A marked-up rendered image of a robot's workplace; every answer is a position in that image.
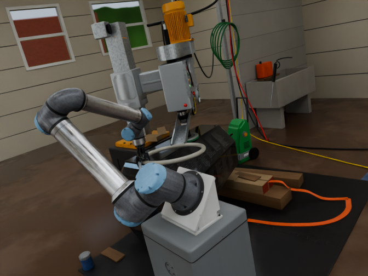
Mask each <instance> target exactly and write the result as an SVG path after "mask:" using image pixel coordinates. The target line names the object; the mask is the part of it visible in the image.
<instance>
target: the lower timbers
mask: <svg viewBox="0 0 368 276"><path fill-rule="evenodd" d="M234 170H235V171H243V172H248V173H256V174H264V175H272V176H273V178H274V180H280V181H283V182H284V183H285V184H286V185H287V186H288V187H289V189H288V188H287V187H286V186H285V185H284V184H282V183H278V182H274V185H273V186H272V187H271V188H270V189H269V190H268V191H267V192H266V193H265V194H264V195H261V194H256V193H251V192H246V191H240V190H237V189H231V188H226V187H222V188H221V189H220V191H219V192H218V194H217V195H220V196H224V197H229V198H233V199H237V200H242V201H245V202H249V203H254V204H258V205H263V206H267V207H270V208H275V209H279V210H282V209H283V208H284V207H285V206H286V205H287V203H288V202H289V201H290V200H291V199H292V193H291V190H290V189H291V188H290V187H293V188H300V187H301V185H302V184H303V173H297V172H284V171H271V170H258V169H246V168H234Z"/></svg>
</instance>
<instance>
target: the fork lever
mask: <svg viewBox="0 0 368 276"><path fill-rule="evenodd" d="M191 113H192V108H191V109H189V112H188V118H187V124H186V125H179V126H178V124H179V118H178V115H179V113H177V115H176V116H177V117H176V122H175V127H174V131H173V135H172V139H171V146H172V145H175V144H180V143H184V144H185V143H187V139H188V132H189V124H190V120H191V115H192V114H191Z"/></svg>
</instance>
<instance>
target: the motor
mask: <svg viewBox="0 0 368 276"><path fill-rule="evenodd" d="M184 9H185V5H184V2H183V1H174V2H170V3H166V4H163V6H162V10H163V13H164V14H165V15H163V16H164V22H165V24H166V29H167V30H168V34H169V39H170V42H171V43H170V44H175V43H181V42H186V41H193V40H194V39H193V38H192V39H190V37H191V35H190V32H189V27H192V26H194V22H193V16H192V14H186V11H184Z"/></svg>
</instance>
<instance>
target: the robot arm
mask: <svg viewBox="0 0 368 276"><path fill-rule="evenodd" d="M81 110H83V111H87V112H91V113H96V114H100V115H103V116H107V117H111V118H115V119H120V120H124V121H127V122H129V123H128V125H127V126H126V127H125V128H124V129H123V130H122V132H121V136H122V138H123V139H124V140H125V141H132V142H133V145H134V146H135V147H136V153H137V157H136V164H137V166H138V168H139V171H138V173H137V175H136V177H135V178H136V180H128V179H127V178H126V177H125V176H124V175H123V174H122V173H121V172H120V171H119V170H118V169H117V168H116V167H115V166H114V165H113V164H112V163H111V162H110V161H109V160H108V159H107V158H106V157H105V156H104V155H103V154H102V153H101V152H100V151H99V150H98V149H97V148H96V147H95V146H94V145H93V144H92V143H91V142H90V141H89V140H88V139H87V137H86V136H85V135H84V134H83V133H82V132H81V131H80V130H79V129H78V128H77V127H76V126H75V125H74V124H73V123H72V122H71V121H70V120H69V118H68V117H67V115H68V114H69V113H70V112H72V111H75V112H79V111H81ZM151 119H152V115H151V114H150V112H149V111H148V110H146V109H145V108H141V109H140V110H136V109H134V108H130V107H127V106H123V105H120V104H117V103H114V102H110V101H107V100H104V99H101V98H98V97H94V96H91V95H88V94H86V93H85V91H84V90H82V89H78V88H66V89H62V90H59V91H57V92H55V93H53V94H51V95H50V96H49V97H48V98H47V101H46V102H45V103H44V105H43V106H42V108H41V109H40V110H39V111H38V112H37V114H36V116H35V118H34V124H35V126H36V128H37V129H38V130H39V131H40V132H42V133H44V134H46V135H51V136H53V137H54V138H55V139H56V140H57V141H58V142H59V143H60V144H61V145H62V146H63V147H64V148H65V149H66V150H67V151H68V152H69V154H70V155H71V156H72V157H73V158H74V159H75V160H76V161H77V162H78V163H79V164H80V165H81V166H82V167H83V168H84V169H85V170H86V171H87V172H88V173H89V174H90V175H91V176H92V177H93V178H94V179H95V180H96V181H97V182H98V183H99V184H100V185H101V186H102V187H103V188H104V189H105V190H106V191H107V192H108V193H109V194H110V195H111V197H112V204H113V205H114V206H115V207H114V215H115V217H116V218H117V220H118V221H119V222H121V223H122V224H123V225H125V226H128V227H136V226H138V225H139V224H140V223H141V222H143V221H144V220H145V219H146V218H147V217H148V216H149V215H150V214H151V213H152V212H154V211H155V209H156V208H157V207H159V206H160V205H161V203H162V202H168V203H170V204H171V205H172V206H173V207H174V208H175V209H176V210H179V211H188V210H190V209H191V208H193V207H194V205H195V204H196V202H197V201H198V198H199V196H200V181H199V179H198V178H197V177H196V176H195V175H193V174H189V173H187V174H180V173H178V172H176V171H173V170H171V169H169V168H167V167H164V166H162V165H160V164H156V163H147V164H145V165H144V166H143V167H142V166H141V165H142V162H143V161H147V160H148V161H150V157H149V154H148V152H146V151H145V148H144V146H145V143H146V140H145V139H146V138H145V135H144V132H143V128H144V127H145V126H146V124H147V123H148V122H149V121H150V120H151Z"/></svg>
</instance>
